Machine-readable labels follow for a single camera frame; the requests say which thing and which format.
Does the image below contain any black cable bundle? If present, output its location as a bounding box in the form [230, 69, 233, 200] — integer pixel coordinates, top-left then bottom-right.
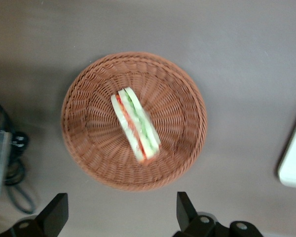
[0, 92, 37, 215]

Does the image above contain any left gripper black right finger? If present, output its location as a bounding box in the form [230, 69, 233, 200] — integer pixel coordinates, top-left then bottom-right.
[172, 191, 262, 237]

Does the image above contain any round brown wicker basket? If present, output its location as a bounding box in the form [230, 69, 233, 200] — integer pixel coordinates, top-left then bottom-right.
[61, 51, 208, 192]

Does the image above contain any triangle sandwich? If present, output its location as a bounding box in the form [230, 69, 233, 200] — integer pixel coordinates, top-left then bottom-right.
[110, 86, 161, 163]

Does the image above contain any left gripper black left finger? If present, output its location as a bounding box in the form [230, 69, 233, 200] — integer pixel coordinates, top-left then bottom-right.
[3, 193, 69, 237]

